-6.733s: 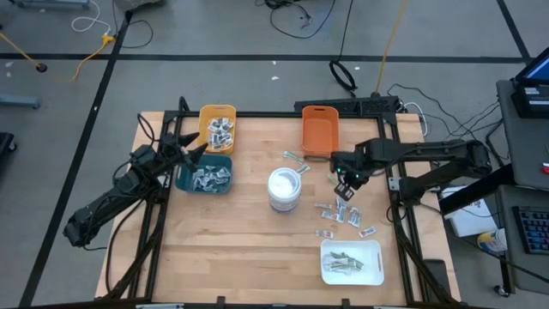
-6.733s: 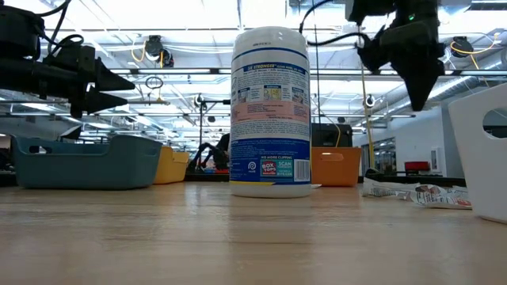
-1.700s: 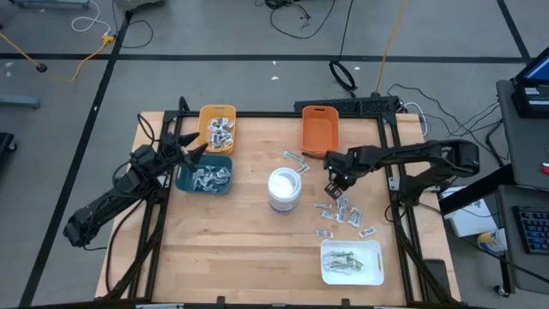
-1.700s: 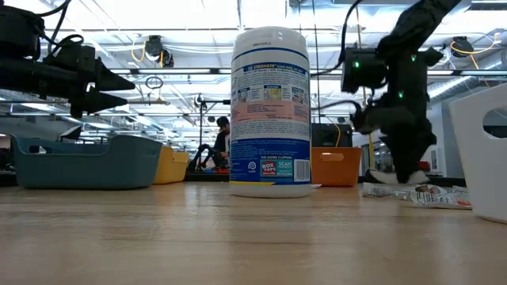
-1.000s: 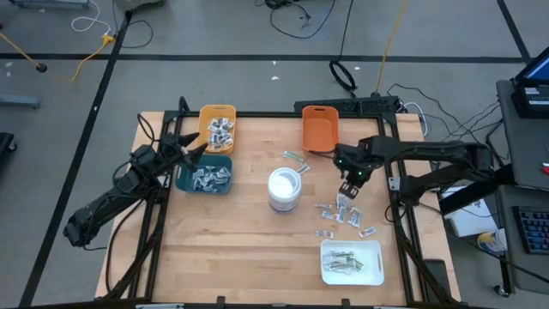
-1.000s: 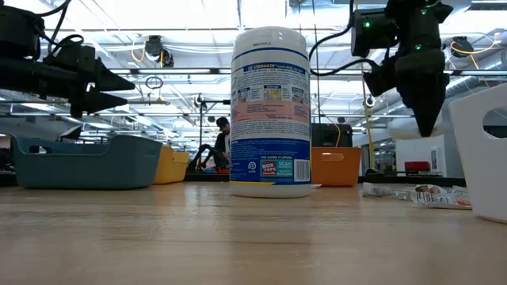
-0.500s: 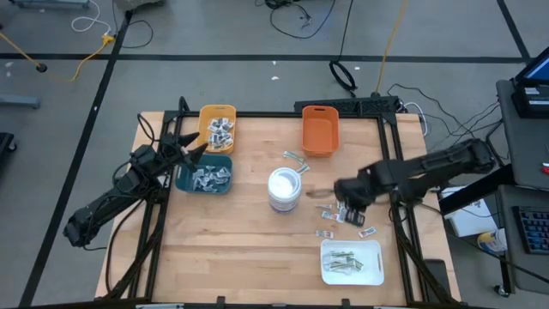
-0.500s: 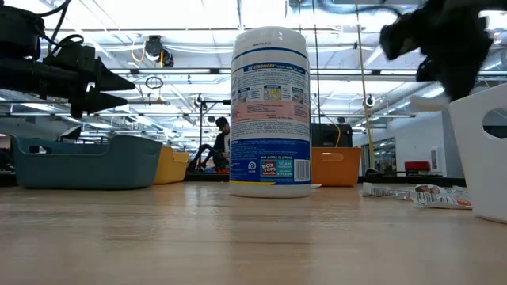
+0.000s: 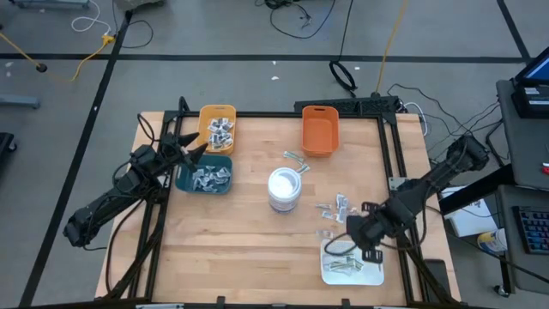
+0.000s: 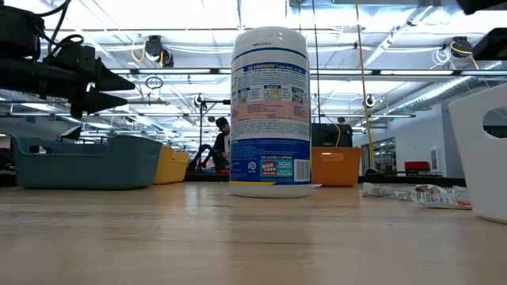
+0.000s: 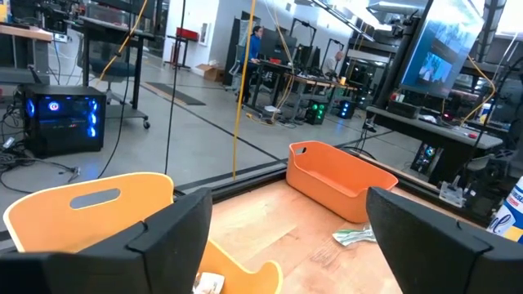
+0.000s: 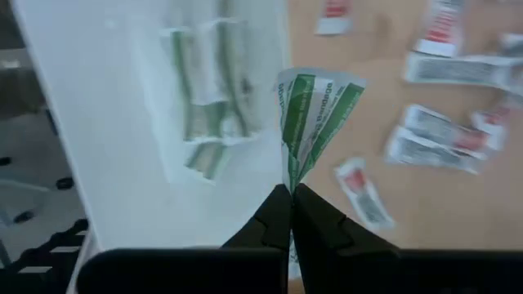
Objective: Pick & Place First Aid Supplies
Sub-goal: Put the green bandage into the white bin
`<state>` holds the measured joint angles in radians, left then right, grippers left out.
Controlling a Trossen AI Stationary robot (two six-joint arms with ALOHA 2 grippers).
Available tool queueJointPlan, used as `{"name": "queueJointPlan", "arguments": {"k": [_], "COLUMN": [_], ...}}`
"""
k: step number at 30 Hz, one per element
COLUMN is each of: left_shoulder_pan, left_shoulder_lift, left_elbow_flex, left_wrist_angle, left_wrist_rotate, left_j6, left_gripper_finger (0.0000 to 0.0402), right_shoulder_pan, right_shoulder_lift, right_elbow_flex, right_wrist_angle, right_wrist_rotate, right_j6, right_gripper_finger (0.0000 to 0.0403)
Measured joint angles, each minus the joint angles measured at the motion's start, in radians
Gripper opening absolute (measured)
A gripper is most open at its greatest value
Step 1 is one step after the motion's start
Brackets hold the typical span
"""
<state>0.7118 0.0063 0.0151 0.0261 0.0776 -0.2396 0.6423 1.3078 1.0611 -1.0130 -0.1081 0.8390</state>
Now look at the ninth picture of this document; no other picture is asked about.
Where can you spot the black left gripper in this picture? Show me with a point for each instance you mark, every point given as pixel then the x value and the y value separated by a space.
pixel 173 151

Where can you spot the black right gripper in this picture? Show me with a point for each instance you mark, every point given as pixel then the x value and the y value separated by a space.
pixel 371 229

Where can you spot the white square packet dark print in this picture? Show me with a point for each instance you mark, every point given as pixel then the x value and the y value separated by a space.
pixel 231 125
pixel 219 146
pixel 213 125
pixel 214 137
pixel 224 134
pixel 224 122
pixel 229 141

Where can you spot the teal plastic bin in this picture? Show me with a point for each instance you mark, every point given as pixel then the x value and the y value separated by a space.
pixel 184 180

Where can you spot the small red white bandage packet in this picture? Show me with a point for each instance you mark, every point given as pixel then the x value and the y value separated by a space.
pixel 342 216
pixel 328 215
pixel 354 211
pixel 341 200
pixel 323 206

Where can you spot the wrappers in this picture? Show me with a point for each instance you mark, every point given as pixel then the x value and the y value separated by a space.
pixel 324 234

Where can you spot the orange plastic bin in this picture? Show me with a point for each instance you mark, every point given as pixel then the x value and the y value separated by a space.
pixel 319 133

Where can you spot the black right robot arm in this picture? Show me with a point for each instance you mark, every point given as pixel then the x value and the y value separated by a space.
pixel 446 169

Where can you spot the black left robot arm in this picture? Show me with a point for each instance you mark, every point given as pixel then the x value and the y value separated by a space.
pixel 107 201

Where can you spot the white plastic bin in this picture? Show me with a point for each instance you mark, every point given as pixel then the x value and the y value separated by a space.
pixel 369 276

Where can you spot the yellow plastic bin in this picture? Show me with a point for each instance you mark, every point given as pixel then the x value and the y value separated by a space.
pixel 205 129

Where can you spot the black flat pad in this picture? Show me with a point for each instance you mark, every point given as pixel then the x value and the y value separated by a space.
pixel 437 279

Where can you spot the white box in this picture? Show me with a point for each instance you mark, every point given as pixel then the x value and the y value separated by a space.
pixel 472 219

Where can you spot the black desk beam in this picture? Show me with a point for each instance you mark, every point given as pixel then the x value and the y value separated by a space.
pixel 480 189

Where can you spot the black caster wheel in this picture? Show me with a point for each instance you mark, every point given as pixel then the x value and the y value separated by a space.
pixel 501 290

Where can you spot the dark grey low desk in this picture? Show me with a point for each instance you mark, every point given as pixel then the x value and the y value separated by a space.
pixel 508 274

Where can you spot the grey green bag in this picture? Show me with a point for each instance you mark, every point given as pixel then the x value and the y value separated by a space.
pixel 137 3

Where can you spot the black keyboard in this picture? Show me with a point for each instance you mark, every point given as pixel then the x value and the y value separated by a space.
pixel 534 229

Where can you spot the grey floor bar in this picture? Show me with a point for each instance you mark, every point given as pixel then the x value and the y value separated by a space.
pixel 19 102

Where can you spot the black chair base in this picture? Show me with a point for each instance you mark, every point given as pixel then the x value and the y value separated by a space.
pixel 5 148

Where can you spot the grey metal base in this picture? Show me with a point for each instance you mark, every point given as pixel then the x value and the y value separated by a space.
pixel 51 3

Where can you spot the black monitor blue screen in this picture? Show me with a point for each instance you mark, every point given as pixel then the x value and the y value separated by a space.
pixel 532 101

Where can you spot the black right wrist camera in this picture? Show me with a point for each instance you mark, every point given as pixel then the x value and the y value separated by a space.
pixel 371 207

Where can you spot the grey metal bracket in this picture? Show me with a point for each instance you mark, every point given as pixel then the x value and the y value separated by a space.
pixel 394 183

